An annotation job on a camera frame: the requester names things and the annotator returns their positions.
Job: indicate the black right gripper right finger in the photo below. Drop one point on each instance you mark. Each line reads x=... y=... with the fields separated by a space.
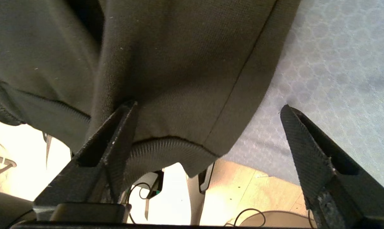
x=332 y=178

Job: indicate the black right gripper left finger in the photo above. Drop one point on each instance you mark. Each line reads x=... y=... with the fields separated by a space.
x=93 y=175

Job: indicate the black zip hoodie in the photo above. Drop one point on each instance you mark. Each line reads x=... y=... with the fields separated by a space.
x=147 y=79

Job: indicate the blue bed sheet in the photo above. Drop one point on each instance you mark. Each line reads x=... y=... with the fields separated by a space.
x=338 y=95

